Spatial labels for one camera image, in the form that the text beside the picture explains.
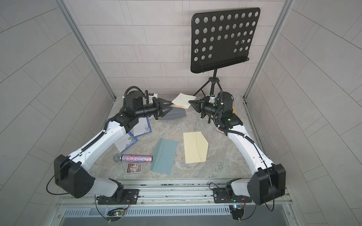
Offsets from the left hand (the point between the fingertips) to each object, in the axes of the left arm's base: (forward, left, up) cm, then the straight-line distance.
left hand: (175, 104), depth 68 cm
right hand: (+1, -6, +2) cm, 7 cm away
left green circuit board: (-41, +26, -32) cm, 58 cm away
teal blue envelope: (-12, +9, -34) cm, 37 cm away
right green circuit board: (-40, -31, -33) cm, 60 cm away
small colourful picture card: (-20, +25, -32) cm, 45 cm away
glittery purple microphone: (-15, +33, -30) cm, 47 cm away
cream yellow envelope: (-7, -12, -33) cm, 36 cm away
